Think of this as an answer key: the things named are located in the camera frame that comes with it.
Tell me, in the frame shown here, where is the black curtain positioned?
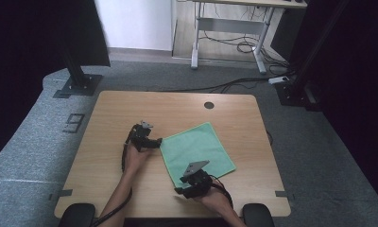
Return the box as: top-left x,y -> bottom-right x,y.
287,0 -> 378,210
0,0 -> 112,166

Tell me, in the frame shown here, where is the white metal-legged desk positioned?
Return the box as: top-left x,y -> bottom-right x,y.
177,0 -> 308,75

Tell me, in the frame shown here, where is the long black floor cable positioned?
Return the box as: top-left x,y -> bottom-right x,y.
152,77 -> 273,95

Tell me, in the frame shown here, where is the green cloth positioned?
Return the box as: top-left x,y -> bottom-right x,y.
159,121 -> 237,190

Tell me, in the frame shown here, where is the hand-held gripper cable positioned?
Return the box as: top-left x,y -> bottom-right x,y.
89,124 -> 138,227
208,174 -> 235,210

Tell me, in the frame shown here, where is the black metal stand with base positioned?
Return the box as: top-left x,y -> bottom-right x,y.
274,0 -> 351,112
52,46 -> 103,99

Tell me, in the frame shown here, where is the right hand-held gripper cable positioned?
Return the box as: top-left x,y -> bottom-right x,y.
208,174 -> 235,210

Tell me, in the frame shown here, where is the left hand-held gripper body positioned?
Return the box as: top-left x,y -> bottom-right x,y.
126,119 -> 154,152

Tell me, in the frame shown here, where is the left hand-held gripper cable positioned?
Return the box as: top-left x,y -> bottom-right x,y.
89,124 -> 138,227

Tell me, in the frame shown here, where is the tangle of black cables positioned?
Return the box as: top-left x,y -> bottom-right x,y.
198,6 -> 293,77

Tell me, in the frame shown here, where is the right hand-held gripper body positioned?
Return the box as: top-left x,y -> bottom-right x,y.
179,160 -> 215,200

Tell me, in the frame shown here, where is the white power strip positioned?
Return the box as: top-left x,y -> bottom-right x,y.
267,76 -> 291,85

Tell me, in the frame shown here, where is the person's right hand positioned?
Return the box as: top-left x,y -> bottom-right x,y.
192,179 -> 232,216

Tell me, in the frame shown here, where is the grey tape strip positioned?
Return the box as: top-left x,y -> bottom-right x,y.
274,190 -> 296,201
48,188 -> 74,201

